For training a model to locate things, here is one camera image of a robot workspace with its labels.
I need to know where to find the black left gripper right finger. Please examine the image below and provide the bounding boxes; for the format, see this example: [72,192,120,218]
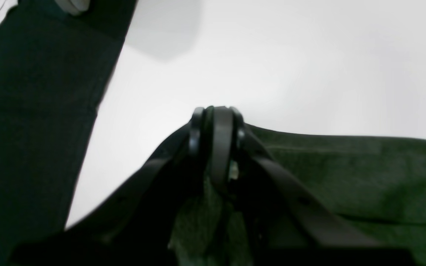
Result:
[213,106,379,248]

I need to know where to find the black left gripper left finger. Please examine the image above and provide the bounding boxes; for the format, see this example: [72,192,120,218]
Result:
[67,107,213,244]

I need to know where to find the dark green long-sleeve shirt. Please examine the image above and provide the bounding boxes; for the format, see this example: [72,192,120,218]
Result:
[169,126,426,266]

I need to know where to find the black cloth pile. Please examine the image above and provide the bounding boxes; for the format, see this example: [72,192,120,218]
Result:
[0,0,136,266]

